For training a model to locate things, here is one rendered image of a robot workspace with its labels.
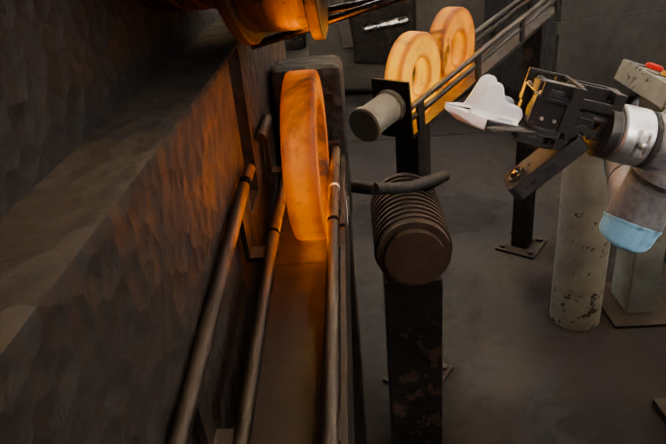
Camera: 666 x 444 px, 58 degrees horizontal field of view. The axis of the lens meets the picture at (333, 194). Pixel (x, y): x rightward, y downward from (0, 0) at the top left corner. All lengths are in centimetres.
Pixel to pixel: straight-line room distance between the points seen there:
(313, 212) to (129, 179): 28
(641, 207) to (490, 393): 68
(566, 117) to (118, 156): 55
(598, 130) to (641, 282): 89
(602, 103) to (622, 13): 209
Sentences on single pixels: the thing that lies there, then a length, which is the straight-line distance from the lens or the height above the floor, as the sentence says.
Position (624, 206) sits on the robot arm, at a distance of 90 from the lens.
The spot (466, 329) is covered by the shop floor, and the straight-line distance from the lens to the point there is 160.
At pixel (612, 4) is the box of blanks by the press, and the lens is 285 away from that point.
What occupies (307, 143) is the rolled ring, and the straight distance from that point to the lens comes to 57.
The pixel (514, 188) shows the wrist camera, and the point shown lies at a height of 64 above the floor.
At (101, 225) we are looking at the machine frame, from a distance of 30.
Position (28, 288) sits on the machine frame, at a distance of 26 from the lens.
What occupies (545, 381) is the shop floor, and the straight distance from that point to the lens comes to 148.
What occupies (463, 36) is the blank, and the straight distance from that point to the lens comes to 126.
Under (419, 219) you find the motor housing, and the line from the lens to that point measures 97.
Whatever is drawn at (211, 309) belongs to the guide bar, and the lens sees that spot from 44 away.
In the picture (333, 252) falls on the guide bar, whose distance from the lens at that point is 56.
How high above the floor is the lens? 100
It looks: 26 degrees down
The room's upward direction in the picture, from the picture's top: 5 degrees counter-clockwise
